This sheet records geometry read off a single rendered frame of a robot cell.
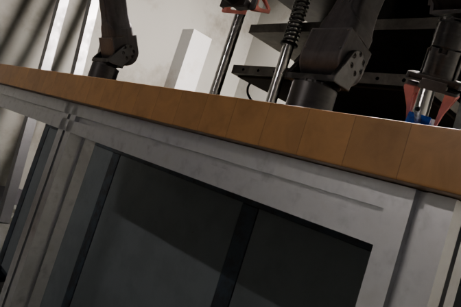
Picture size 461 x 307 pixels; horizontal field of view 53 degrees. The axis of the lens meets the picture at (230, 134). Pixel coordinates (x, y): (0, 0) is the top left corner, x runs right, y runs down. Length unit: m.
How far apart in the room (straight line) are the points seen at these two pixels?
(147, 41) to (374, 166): 3.87
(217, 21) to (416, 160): 4.34
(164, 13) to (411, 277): 4.01
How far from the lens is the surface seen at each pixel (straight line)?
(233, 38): 2.56
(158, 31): 4.21
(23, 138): 3.21
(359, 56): 0.64
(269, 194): 0.40
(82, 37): 3.37
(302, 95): 0.60
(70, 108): 0.76
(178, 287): 1.18
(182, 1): 4.37
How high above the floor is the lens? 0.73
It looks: 4 degrees up
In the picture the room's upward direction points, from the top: 18 degrees clockwise
